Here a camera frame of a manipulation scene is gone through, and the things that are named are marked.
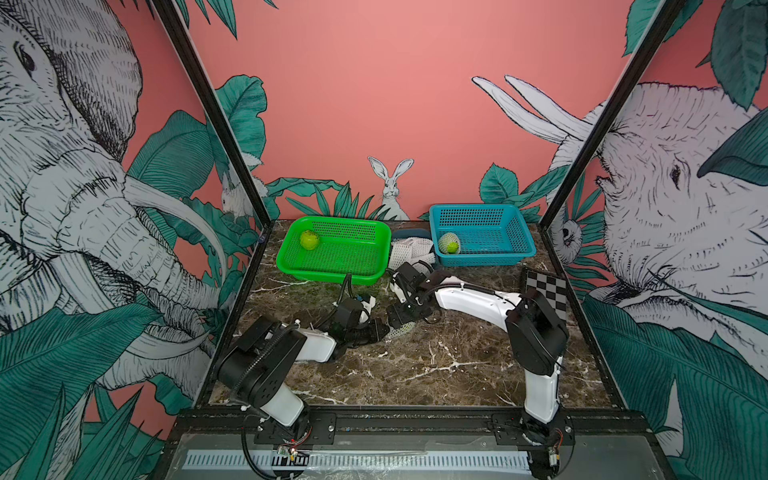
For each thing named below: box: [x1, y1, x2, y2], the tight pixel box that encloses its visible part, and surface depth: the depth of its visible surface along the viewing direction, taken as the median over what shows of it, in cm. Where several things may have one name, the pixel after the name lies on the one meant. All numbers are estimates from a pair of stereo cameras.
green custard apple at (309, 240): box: [300, 230, 319, 251], surface depth 109 cm
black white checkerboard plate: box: [524, 269, 568, 323], surface depth 101 cm
